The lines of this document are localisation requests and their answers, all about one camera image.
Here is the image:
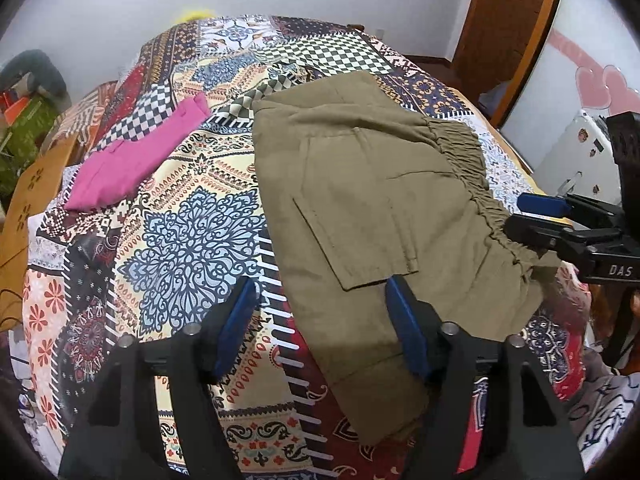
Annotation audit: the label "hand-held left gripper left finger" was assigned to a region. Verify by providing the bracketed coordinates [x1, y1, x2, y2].
[59, 277, 261, 480]

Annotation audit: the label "pink folded cloth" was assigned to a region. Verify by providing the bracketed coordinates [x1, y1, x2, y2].
[64, 92, 211, 212]

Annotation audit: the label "wooden wardrobe with white doors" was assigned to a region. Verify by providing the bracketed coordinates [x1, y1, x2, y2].
[480, 0, 640, 171]

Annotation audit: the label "white cabinet with stickers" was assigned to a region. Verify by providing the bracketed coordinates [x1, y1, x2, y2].
[531, 109, 626, 211]

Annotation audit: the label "green bag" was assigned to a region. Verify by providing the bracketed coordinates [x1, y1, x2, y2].
[0, 100, 61, 201]

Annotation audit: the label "yellow bed footboard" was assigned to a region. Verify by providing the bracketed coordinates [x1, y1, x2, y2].
[176, 6, 217, 24]

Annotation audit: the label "orange striped cloth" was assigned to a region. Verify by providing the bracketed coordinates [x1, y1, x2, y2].
[47, 81, 122, 153]

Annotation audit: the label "olive green pants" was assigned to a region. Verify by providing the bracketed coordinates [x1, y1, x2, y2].
[251, 71, 561, 446]

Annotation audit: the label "patchwork patterned blanket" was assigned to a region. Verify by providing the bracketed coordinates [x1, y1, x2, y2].
[20, 14, 601, 480]

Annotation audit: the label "small pink heart sticker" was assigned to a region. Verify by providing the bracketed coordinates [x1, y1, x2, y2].
[575, 65, 610, 109]

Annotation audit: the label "grey printed cloth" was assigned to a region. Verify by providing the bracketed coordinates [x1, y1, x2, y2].
[572, 347, 640, 463]

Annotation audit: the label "wooden lap desk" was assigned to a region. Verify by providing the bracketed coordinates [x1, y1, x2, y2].
[0, 142, 76, 281]

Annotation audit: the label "large pink heart sticker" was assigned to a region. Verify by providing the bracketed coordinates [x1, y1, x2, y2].
[600, 66, 640, 117]

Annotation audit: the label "brown wooden door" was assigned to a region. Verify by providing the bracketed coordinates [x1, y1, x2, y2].
[452, 0, 546, 96]

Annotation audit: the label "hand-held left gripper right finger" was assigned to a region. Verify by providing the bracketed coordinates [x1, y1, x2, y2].
[385, 275, 586, 480]

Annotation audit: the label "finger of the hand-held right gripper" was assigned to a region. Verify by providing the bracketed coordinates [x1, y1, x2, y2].
[502, 214, 640, 286]
[517, 192, 623, 231]

